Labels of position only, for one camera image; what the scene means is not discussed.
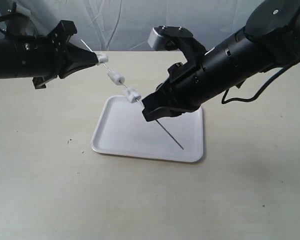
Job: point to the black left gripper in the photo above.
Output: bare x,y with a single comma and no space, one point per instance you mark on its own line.
64,58

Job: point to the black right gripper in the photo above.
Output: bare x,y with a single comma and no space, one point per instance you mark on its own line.
188,86

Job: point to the white foam piece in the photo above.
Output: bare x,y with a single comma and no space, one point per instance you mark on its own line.
117,78
102,58
131,95

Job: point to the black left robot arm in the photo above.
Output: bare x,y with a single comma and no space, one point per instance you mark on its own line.
40,57

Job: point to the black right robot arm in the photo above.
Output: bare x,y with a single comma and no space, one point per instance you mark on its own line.
270,39

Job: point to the white rectangular plastic tray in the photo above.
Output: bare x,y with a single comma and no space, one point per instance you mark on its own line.
123,131

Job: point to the grey wrinkled backdrop curtain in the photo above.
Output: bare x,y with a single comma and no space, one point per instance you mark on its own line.
125,25

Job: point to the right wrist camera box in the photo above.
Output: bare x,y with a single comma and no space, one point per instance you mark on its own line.
161,38

